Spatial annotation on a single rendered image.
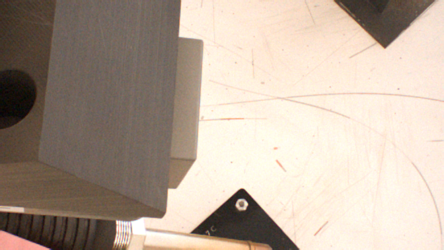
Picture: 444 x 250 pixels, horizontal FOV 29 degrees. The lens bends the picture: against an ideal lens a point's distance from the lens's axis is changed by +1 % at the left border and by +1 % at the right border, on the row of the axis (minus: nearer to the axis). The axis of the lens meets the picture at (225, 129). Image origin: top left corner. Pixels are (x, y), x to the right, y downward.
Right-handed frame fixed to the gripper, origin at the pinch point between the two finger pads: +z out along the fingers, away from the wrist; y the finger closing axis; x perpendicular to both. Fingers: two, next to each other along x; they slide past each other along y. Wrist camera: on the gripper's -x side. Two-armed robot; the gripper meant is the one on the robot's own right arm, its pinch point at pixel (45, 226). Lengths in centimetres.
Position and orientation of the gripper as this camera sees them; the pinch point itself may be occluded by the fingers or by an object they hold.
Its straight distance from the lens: 28.4
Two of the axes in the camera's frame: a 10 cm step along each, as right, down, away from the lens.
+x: -9.1, 0.7, 4.2
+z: 4.2, 2.8, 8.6
